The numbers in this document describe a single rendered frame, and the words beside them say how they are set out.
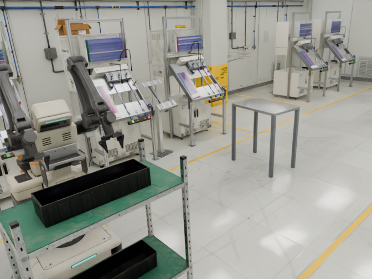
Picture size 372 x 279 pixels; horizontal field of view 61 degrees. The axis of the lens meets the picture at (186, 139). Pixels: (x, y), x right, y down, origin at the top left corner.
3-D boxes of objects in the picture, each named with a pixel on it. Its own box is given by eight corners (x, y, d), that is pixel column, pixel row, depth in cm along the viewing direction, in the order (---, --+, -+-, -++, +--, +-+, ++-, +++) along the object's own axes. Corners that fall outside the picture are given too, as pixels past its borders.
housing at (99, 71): (125, 75, 438) (129, 68, 428) (93, 79, 409) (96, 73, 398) (123, 70, 440) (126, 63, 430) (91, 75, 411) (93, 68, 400)
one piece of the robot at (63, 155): (40, 181, 201) (32, 150, 193) (81, 168, 217) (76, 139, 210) (48, 190, 189) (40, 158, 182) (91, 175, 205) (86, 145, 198)
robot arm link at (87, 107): (78, 62, 207) (62, 63, 201) (84, 53, 196) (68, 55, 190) (99, 126, 207) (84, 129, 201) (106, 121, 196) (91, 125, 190)
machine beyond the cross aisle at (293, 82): (327, 96, 749) (337, 10, 683) (310, 102, 699) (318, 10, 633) (278, 89, 846) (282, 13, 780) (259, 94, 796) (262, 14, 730)
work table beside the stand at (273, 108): (270, 177, 377) (274, 113, 349) (231, 159, 432) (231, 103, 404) (295, 167, 400) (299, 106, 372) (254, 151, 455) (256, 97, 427)
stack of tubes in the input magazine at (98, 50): (125, 58, 425) (123, 37, 416) (90, 62, 394) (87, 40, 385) (120, 57, 434) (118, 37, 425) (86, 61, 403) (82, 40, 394)
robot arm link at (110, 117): (107, 106, 188) (93, 109, 183) (114, 100, 179) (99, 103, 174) (113, 125, 188) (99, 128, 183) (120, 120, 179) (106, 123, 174)
